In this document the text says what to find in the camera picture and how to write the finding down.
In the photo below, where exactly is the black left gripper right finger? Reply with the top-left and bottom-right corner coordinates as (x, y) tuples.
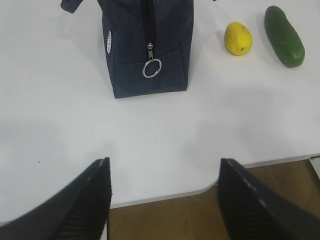
(217, 158), (320, 240)

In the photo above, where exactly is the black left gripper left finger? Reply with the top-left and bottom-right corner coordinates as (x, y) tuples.
(0, 157), (112, 240)

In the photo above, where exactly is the yellow lemon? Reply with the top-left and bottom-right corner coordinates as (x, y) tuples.
(224, 22), (253, 56)

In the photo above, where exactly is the green cucumber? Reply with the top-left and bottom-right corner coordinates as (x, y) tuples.
(264, 5), (305, 68)

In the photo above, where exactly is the silver zipper pull ring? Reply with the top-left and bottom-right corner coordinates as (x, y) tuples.
(141, 42), (163, 79)

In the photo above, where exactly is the navy blue lunch bag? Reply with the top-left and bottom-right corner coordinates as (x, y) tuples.
(60, 0), (195, 100)

